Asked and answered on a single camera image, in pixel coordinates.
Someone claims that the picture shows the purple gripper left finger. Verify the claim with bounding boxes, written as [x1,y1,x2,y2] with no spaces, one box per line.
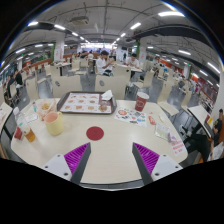
[43,143,91,184]

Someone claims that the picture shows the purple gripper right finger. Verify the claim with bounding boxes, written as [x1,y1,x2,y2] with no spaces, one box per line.
[132,143,182,185]

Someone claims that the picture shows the clear plastic water bottle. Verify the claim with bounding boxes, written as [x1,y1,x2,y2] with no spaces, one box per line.
[13,107,35,142]

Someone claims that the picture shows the pink table sticker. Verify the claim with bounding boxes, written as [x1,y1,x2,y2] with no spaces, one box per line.
[171,140,186,156]

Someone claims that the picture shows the plastic wrapped packet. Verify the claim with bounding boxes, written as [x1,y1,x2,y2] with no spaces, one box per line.
[155,123,177,143]

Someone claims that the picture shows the red round coaster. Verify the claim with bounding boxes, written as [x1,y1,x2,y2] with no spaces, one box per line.
[86,126,104,141]

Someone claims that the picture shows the red sauce packet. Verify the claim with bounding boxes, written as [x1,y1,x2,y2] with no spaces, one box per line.
[148,116,156,125]

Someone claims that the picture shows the yellow mug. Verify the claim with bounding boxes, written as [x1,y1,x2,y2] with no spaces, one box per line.
[44,112,64,136]

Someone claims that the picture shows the person at right edge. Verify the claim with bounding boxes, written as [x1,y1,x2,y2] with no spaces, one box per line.
[186,108,224,162]

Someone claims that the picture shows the colourful paper leaflet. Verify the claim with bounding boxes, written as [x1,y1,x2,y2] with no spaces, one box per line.
[115,108,147,127]

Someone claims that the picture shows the brown food tray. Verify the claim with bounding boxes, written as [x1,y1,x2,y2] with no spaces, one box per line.
[57,91,117,114]

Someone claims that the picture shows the red paper cup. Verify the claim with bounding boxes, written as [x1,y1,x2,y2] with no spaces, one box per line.
[135,92,149,112]

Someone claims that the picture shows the clear plastic food bag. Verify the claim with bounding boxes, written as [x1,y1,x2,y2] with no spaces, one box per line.
[37,99,56,121]

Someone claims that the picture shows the white crumpled napkin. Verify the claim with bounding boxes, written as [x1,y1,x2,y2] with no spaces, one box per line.
[101,90,113,101]

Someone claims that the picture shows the beige chair left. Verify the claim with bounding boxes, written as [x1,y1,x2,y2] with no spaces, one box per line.
[52,75,82,98]

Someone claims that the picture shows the beige chair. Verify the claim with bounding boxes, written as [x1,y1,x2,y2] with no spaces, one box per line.
[95,75,126,100]
[52,75,82,98]

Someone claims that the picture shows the beige chair right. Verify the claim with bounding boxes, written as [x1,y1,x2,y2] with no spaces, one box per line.
[95,75,126,100]

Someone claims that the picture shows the person in white shirt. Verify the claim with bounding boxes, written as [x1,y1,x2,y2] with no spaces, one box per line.
[96,51,114,76]

